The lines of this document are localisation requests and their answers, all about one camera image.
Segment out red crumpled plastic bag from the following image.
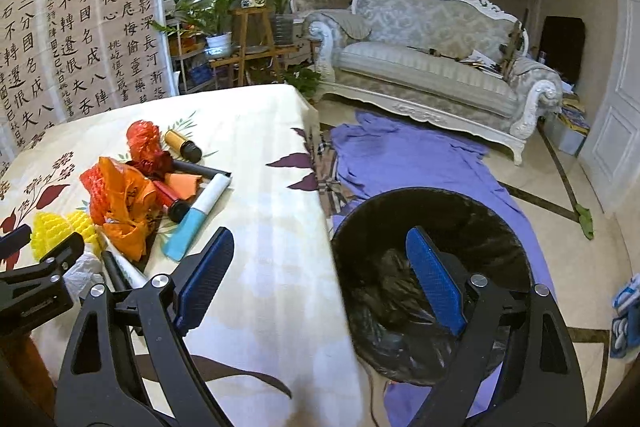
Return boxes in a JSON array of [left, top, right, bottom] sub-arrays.
[[126, 120, 172, 180]]

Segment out green cloth on floor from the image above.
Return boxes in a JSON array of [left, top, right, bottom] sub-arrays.
[[574, 204, 594, 241]]

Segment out ornate white grey sofa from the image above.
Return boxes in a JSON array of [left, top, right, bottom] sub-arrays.
[[303, 0, 562, 165]]

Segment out floral cream tablecloth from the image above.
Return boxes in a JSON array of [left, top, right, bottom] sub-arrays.
[[1, 84, 373, 426]]

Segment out black trash bin with liner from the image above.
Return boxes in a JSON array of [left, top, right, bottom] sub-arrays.
[[332, 187, 533, 386]]

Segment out red honeycomb paper ball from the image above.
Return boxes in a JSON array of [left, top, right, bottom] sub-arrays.
[[79, 165, 110, 225]]

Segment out small orange paper piece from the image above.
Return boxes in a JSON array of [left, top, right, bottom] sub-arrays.
[[164, 172, 202, 199]]

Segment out orange plastic bag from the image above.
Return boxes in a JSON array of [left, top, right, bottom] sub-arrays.
[[98, 157, 160, 262]]

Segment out grey storage box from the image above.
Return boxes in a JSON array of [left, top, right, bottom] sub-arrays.
[[544, 93, 590, 156]]

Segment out calligraphy folding screen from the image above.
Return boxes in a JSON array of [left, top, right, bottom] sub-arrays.
[[1, 0, 178, 164]]

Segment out red tube black cap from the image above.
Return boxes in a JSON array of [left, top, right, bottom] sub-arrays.
[[152, 180, 191, 223]]

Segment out yellow honeycomb paper ball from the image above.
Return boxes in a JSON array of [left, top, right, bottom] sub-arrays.
[[30, 210, 101, 261]]

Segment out gold tube black cap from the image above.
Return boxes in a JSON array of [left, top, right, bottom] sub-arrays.
[[164, 129, 203, 164]]

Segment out white and cyan tube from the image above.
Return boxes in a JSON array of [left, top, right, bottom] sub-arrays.
[[163, 173, 231, 262]]

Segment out white potted green plant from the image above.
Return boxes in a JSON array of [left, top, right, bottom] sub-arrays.
[[151, 0, 233, 38]]

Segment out blue white shoes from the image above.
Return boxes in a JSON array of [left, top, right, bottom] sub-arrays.
[[610, 273, 639, 359]]

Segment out plaid cloth on floor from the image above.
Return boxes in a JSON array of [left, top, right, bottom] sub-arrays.
[[314, 124, 356, 218]]

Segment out purple cloth on floor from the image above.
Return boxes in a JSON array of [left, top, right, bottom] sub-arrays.
[[331, 112, 551, 426]]

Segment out white panel door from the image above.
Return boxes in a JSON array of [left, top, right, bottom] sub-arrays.
[[579, 0, 639, 213]]

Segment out white black pen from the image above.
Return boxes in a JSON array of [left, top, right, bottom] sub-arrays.
[[102, 239, 149, 291]]

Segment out wooden plant stand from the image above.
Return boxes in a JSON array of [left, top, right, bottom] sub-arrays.
[[208, 8, 297, 87]]

